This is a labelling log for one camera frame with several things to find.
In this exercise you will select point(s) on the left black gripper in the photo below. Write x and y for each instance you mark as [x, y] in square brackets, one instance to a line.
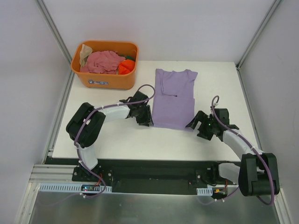
[144, 115]

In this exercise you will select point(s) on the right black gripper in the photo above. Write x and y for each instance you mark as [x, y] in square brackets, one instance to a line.
[203, 127]

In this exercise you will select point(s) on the purple t-shirt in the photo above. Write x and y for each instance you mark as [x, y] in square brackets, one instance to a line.
[174, 103]

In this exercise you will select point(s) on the orange plastic basket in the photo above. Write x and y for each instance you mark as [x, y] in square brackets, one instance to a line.
[110, 81]

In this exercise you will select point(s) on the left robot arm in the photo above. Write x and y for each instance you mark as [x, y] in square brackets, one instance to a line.
[86, 124]

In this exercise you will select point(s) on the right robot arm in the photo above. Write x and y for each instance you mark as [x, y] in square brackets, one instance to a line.
[257, 174]

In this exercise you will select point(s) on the orange-red cloth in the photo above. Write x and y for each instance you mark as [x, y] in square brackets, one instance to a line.
[126, 67]

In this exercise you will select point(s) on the green cloth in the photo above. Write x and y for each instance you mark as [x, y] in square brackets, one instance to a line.
[127, 57]

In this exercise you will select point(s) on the pink crumpled shirt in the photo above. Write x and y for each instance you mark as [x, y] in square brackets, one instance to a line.
[102, 62]

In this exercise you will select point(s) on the beige cloth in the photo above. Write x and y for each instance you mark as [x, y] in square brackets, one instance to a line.
[84, 54]

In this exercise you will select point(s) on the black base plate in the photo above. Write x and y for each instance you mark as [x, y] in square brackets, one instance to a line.
[153, 177]

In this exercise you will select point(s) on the right white cable duct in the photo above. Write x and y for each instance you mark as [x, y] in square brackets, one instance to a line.
[204, 191]

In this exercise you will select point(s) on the white cable duct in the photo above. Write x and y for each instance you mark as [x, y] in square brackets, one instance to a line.
[74, 188]
[204, 191]

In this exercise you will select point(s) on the aluminium rail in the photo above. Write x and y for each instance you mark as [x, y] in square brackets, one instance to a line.
[51, 173]

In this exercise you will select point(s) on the left white cable duct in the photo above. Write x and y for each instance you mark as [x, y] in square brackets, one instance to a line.
[74, 188]

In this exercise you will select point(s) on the right aluminium frame post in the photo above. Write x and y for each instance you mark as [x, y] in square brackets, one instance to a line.
[271, 11]

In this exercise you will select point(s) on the aluminium frame post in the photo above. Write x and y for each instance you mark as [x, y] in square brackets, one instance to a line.
[271, 11]
[51, 24]

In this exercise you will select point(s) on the left aluminium frame post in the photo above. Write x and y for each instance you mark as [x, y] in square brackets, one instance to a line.
[51, 24]

